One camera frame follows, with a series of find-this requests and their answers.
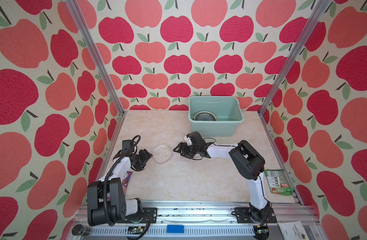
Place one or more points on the left aluminium frame post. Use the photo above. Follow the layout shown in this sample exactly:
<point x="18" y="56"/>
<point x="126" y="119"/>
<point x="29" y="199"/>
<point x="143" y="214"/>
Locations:
<point x="79" y="19"/>

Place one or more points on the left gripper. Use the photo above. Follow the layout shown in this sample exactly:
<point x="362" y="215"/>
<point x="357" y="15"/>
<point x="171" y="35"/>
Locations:
<point x="145" y="155"/>

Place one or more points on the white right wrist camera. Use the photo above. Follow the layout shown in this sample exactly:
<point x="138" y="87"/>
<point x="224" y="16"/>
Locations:
<point x="188" y="140"/>

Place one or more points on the white paper sheet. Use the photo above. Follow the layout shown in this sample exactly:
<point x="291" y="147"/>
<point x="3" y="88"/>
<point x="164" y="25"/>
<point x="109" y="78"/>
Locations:
<point x="293" y="231"/>

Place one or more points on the clear glass plate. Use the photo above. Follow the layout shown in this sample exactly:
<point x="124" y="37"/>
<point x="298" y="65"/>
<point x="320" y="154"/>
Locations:
<point x="162" y="154"/>

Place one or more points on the aluminium frame post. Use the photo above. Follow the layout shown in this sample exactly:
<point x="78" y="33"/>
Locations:
<point x="310" y="25"/>
<point x="79" y="19"/>

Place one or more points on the blue block on rail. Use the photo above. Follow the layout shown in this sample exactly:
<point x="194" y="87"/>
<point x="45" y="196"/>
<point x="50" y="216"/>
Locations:
<point x="175" y="229"/>

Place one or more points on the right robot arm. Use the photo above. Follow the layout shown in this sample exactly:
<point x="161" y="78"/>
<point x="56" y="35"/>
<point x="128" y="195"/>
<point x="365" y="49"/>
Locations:
<point x="248" y="162"/>

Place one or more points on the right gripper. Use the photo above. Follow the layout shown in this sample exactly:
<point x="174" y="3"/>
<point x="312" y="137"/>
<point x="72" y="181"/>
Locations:
<point x="182" y="150"/>

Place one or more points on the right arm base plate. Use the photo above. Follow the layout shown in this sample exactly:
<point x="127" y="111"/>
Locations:
<point x="254" y="216"/>

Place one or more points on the green snack bag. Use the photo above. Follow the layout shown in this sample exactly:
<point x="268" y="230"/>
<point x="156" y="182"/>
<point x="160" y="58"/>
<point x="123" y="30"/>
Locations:
<point x="278" y="183"/>

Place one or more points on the grey glass plate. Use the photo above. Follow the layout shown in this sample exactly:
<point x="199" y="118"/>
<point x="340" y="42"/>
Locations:
<point x="205" y="116"/>

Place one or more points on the black cylinder lens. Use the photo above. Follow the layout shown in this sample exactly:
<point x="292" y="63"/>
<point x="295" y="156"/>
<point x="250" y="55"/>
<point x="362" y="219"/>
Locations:
<point x="82" y="230"/>

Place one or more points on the green plastic bin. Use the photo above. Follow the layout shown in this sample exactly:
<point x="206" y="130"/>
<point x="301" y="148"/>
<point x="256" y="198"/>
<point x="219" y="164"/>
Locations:
<point x="227" y="110"/>

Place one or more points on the right aluminium frame post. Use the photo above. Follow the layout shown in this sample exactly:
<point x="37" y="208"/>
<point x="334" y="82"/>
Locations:
<point x="310" y="25"/>

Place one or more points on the purple candy bag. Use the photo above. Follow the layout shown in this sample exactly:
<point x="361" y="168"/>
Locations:
<point x="126" y="178"/>

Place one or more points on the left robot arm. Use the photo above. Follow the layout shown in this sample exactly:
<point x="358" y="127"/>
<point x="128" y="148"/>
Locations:
<point x="106" y="203"/>

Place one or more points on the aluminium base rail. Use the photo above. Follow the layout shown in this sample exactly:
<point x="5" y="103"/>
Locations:
<point x="214" y="221"/>

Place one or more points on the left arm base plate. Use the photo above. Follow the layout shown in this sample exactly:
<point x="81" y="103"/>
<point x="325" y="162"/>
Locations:
<point x="148" y="214"/>

